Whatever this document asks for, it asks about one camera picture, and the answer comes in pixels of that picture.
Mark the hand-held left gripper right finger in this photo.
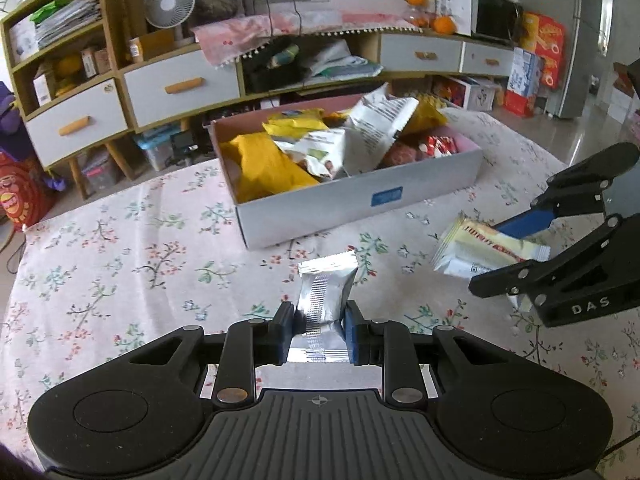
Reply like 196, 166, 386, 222
343, 300, 538, 407

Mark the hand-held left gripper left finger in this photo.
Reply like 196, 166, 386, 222
97, 301, 297, 408

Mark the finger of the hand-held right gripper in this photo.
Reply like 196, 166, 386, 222
496, 175, 612, 237
468, 214, 625, 307

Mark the white and gold snack packet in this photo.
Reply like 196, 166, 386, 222
431, 211, 551, 313

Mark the silver foil snack packet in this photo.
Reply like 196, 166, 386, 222
289, 251, 359, 364

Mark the red snack packet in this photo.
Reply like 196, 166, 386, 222
421, 135, 459, 159

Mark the silver pink cardboard box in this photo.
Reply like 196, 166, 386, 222
209, 94, 484, 252

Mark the yellow snack packet white label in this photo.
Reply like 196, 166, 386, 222
398, 97, 449, 137

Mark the white grey-text snack packet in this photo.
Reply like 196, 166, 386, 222
344, 84, 420, 177

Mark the white green snack packet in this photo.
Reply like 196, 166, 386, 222
276, 127, 349, 182

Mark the gold snack packet blue label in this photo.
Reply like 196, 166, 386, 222
263, 108, 327, 142

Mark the pink speckled snack packet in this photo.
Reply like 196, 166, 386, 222
382, 140, 427, 168

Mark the blue white carton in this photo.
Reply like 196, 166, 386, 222
507, 47, 543, 98

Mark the small white drawer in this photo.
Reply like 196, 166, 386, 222
461, 41, 516, 76
380, 35, 463, 73

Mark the plain yellow snack packet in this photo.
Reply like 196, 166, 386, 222
219, 131, 322, 204

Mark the floral tablecloth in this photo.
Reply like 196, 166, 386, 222
0, 107, 640, 480

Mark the orange red carton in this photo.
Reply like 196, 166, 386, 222
520, 12, 566, 86

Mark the silver refrigerator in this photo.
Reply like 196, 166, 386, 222
547, 0, 613, 121

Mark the black white microwave oven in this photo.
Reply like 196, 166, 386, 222
470, 0, 523, 43

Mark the clear plastic storage box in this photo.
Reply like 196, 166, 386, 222
134, 127, 177, 172

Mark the pile of white papers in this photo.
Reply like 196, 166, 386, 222
302, 40, 385, 82

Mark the black bag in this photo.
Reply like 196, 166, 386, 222
241, 37, 307, 94

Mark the red round gift bag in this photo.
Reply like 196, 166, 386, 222
0, 152, 57, 232

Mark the pink patterned cloth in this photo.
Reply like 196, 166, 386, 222
192, 10, 423, 68

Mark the brown cardboard box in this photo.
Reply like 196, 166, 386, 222
131, 30, 177, 62

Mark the purple plush toy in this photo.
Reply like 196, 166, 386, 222
0, 81, 25, 150

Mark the white desk fan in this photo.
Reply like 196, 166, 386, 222
144, 0, 197, 45

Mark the wooden white cabinet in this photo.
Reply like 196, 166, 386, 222
0, 0, 518, 201

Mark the stack of papers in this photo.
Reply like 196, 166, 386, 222
30, 0, 103, 48

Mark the white drawer orange handle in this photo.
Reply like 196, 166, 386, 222
24, 79, 129, 169
121, 51, 244, 129

